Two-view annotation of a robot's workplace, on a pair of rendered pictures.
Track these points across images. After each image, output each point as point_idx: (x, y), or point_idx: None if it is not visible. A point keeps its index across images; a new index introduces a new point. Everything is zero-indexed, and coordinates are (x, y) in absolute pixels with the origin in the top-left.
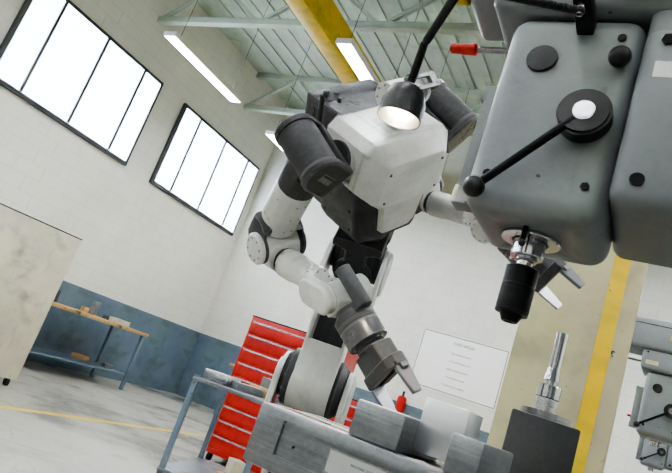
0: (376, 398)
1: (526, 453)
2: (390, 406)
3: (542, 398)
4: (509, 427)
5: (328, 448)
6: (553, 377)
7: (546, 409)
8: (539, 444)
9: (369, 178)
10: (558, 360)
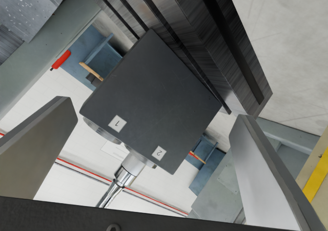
0: (288, 183)
1: (104, 79)
2: (239, 150)
3: (124, 164)
4: (92, 95)
5: None
6: (111, 182)
7: (127, 155)
8: (96, 89)
9: None
10: (101, 197)
